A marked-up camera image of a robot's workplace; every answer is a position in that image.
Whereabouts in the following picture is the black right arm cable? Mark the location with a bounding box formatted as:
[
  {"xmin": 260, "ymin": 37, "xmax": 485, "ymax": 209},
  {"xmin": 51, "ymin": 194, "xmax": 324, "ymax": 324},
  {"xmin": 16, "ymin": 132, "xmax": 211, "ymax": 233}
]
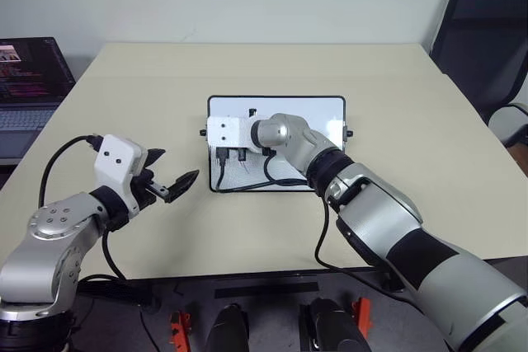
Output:
[{"xmin": 214, "ymin": 146, "xmax": 417, "ymax": 304}]

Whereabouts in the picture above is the open grey laptop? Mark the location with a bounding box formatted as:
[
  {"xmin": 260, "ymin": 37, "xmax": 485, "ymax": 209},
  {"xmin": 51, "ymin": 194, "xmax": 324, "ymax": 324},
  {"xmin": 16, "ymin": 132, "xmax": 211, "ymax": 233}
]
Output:
[{"xmin": 0, "ymin": 36, "xmax": 78, "ymax": 167}]

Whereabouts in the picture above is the dark rounded robot foot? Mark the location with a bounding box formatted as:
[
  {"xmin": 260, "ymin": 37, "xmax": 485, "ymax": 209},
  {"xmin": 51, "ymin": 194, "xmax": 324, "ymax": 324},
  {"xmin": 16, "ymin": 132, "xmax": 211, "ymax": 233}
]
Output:
[
  {"xmin": 298, "ymin": 298, "xmax": 369, "ymax": 352},
  {"xmin": 205, "ymin": 303, "xmax": 251, "ymax": 352}
]

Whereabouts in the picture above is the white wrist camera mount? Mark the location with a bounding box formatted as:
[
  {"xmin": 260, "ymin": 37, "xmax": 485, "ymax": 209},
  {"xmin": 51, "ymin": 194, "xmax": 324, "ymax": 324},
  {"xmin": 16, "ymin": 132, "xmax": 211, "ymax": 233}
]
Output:
[
  {"xmin": 205, "ymin": 114, "xmax": 260, "ymax": 152},
  {"xmin": 93, "ymin": 134, "xmax": 149, "ymax": 216}
]

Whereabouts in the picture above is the black mesh office chair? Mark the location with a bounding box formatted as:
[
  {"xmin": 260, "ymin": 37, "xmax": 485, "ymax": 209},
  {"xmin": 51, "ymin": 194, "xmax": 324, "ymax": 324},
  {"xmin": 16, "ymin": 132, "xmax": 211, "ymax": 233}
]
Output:
[{"xmin": 427, "ymin": 0, "xmax": 528, "ymax": 149}]

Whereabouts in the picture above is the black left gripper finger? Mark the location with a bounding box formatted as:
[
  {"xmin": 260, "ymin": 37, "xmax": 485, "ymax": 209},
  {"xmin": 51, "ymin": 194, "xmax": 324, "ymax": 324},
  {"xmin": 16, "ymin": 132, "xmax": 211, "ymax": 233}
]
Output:
[
  {"xmin": 142, "ymin": 147, "xmax": 167, "ymax": 173},
  {"xmin": 163, "ymin": 169, "xmax": 201, "ymax": 204}
]

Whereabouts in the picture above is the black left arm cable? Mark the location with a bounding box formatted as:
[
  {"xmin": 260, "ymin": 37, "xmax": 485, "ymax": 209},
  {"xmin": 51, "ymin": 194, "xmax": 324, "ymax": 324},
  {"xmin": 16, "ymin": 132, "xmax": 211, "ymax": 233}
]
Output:
[{"xmin": 39, "ymin": 133, "xmax": 130, "ymax": 284}]

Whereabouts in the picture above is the black framed small whiteboard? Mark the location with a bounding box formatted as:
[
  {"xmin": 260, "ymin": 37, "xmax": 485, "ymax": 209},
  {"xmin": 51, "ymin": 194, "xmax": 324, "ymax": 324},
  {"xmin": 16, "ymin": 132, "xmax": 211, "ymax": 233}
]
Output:
[{"xmin": 197, "ymin": 95, "xmax": 356, "ymax": 194}]

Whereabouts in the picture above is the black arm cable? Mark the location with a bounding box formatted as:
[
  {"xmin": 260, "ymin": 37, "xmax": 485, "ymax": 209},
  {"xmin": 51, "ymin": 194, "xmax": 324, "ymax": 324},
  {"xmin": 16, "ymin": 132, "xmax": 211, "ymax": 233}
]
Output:
[
  {"xmin": 39, "ymin": 133, "xmax": 130, "ymax": 284},
  {"xmin": 214, "ymin": 146, "xmax": 417, "ymax": 304}
]

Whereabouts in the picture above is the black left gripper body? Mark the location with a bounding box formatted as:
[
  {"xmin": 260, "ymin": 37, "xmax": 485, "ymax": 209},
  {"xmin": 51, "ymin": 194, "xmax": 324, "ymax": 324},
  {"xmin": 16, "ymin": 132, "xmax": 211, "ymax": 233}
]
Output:
[{"xmin": 131, "ymin": 167, "xmax": 172, "ymax": 209}]

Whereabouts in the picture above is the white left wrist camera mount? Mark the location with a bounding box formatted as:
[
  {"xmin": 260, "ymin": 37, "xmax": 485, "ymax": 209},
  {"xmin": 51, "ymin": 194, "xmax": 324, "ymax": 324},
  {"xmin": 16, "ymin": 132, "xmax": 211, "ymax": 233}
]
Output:
[{"xmin": 93, "ymin": 134, "xmax": 149, "ymax": 216}]

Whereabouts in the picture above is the orange plastic bracket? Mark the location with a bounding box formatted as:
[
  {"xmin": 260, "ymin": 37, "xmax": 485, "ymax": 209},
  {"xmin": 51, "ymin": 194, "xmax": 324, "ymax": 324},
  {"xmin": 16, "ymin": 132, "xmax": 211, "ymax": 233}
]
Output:
[
  {"xmin": 351, "ymin": 297, "xmax": 375, "ymax": 340},
  {"xmin": 167, "ymin": 309, "xmax": 194, "ymax": 352}
]

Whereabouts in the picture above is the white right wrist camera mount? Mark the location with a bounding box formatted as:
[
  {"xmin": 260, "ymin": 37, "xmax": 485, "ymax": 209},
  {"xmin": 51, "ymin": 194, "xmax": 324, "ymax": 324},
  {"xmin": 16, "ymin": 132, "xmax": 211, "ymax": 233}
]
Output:
[{"xmin": 205, "ymin": 114, "xmax": 260, "ymax": 152}]

